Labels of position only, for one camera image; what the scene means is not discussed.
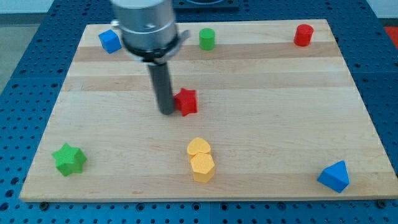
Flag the red star block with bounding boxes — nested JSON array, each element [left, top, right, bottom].
[[174, 88, 198, 116]]

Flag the wooden board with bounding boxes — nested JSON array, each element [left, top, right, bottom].
[[20, 19, 397, 202]]

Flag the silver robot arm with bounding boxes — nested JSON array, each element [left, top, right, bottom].
[[111, 0, 190, 115]]

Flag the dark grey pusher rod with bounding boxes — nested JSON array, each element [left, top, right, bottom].
[[147, 63, 175, 115]]

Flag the blue cube block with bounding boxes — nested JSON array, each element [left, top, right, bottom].
[[98, 29, 122, 54]]

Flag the yellow hexagon block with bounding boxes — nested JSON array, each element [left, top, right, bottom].
[[190, 152, 215, 183]]

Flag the green cylinder block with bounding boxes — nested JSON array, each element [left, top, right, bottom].
[[199, 28, 215, 50]]

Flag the green star block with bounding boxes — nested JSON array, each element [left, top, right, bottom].
[[52, 143, 87, 177]]

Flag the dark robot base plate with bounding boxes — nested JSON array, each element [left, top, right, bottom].
[[172, 0, 240, 9]]

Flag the yellow heart block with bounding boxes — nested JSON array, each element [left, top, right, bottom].
[[187, 138, 211, 161]]

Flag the blue triangle block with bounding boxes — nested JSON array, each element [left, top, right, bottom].
[[317, 161, 350, 193]]

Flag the red cylinder block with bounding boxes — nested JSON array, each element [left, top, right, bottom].
[[294, 24, 314, 47]]

